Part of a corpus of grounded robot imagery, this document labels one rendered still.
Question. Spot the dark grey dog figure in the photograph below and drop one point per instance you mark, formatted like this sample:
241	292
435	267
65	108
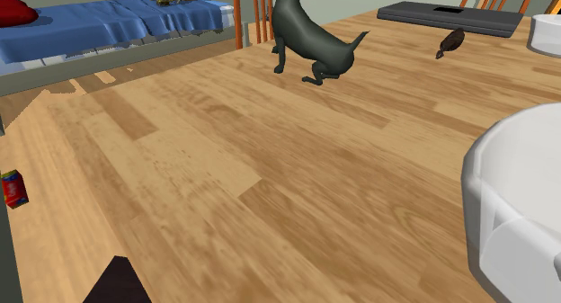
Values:
307	34

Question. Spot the dark grey flat box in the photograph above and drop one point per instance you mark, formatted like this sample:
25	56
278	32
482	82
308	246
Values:
420	16

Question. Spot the bed with blue sheet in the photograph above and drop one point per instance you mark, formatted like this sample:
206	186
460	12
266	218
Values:
114	26

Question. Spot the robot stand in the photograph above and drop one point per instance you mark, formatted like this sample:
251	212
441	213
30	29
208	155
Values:
117	284

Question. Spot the red box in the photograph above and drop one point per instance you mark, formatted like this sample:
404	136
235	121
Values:
14	190

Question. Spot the white bowl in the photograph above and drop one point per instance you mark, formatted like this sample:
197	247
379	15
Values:
545	34

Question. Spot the red pillow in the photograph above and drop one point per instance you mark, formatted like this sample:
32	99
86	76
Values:
15	12

